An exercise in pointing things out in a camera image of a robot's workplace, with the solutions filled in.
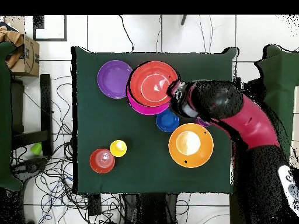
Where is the large pink bowl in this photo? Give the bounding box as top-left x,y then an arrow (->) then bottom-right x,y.
127,89 -> 171,116

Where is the yellow cup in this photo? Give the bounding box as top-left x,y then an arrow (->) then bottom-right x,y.
109,139 -> 128,158

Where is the large red shallow bowl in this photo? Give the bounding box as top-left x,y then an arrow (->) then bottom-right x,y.
129,61 -> 180,107

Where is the small blue bowl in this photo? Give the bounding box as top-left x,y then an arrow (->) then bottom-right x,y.
155,109 -> 180,133

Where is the dark green tablecloth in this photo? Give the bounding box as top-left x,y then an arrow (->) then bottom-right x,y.
71,45 -> 240,194

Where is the large orange bowl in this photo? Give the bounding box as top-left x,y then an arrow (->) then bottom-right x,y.
168,122 -> 214,169

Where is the purple cup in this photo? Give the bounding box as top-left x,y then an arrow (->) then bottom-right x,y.
195,117 -> 213,128

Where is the large purple shallow bowl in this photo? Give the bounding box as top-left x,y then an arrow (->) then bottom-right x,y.
97,59 -> 133,100

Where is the small red bowl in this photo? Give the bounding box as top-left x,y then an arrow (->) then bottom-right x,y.
89,148 -> 116,174

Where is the black metal stand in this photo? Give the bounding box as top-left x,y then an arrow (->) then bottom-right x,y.
11,73 -> 53,157

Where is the small green floor cup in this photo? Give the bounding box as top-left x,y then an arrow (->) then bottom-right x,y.
30,142 -> 43,155

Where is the black floor base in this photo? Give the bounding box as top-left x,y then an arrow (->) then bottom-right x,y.
10,157 -> 47,178

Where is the cardboard box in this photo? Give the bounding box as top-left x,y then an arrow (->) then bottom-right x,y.
5,25 -> 40,78

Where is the green cloth side table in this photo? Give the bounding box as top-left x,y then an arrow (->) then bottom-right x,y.
0,41 -> 24,192
254,44 -> 299,157

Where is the thin black floor cable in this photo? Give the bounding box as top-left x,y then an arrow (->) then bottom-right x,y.
119,15 -> 135,53

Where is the tangle of floor cables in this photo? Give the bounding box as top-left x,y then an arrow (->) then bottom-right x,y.
11,76 -> 122,224

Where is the black square floor frame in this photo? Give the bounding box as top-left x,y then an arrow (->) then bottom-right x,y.
32,15 -> 68,42

